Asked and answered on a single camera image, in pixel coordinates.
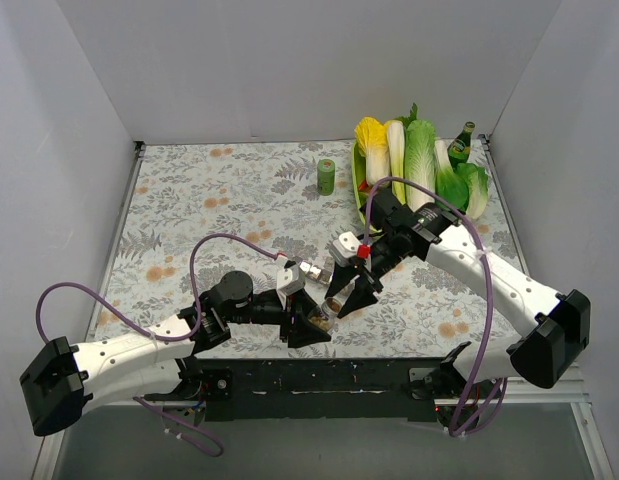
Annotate clear pill bottle gold capsules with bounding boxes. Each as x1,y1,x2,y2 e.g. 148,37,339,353
308,297,342,333

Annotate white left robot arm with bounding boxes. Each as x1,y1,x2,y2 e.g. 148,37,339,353
20,269,332,437

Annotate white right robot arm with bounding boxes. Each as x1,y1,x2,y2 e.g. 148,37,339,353
327,190,591,398

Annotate bok choy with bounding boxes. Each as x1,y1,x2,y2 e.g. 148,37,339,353
434,139,469,210

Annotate green plastic basin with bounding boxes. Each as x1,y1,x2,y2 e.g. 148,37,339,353
351,143,371,225

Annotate green cylindrical container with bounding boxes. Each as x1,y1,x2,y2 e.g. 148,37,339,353
317,159,336,196

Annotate yellow napa cabbage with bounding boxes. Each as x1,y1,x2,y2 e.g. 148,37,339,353
354,117,390,186

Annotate large green napa cabbage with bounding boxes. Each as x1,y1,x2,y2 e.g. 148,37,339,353
404,119,436,192

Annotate white green leek stalk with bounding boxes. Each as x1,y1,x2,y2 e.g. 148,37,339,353
385,120,407,204

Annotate green Perrier glass bottle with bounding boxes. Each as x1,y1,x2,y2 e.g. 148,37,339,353
447,121,475,169

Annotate floral tablecloth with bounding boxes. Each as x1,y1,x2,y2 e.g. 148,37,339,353
88,139,550,360

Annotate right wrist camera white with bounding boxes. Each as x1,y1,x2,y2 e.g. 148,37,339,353
329,231,371,267

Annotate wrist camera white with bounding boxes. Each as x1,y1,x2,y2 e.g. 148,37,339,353
329,231,371,267
276,260,305,300

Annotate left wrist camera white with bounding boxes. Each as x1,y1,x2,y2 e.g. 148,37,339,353
276,260,305,300

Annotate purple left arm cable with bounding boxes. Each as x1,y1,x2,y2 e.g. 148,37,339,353
36,233,290,457

